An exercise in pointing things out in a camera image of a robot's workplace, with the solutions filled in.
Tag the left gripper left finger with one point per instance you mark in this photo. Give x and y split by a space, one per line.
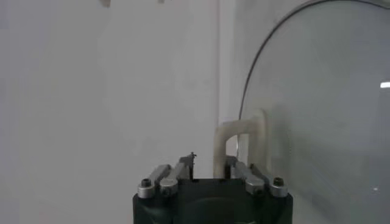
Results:
170 179

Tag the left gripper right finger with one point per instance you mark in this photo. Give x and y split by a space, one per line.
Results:
256 182

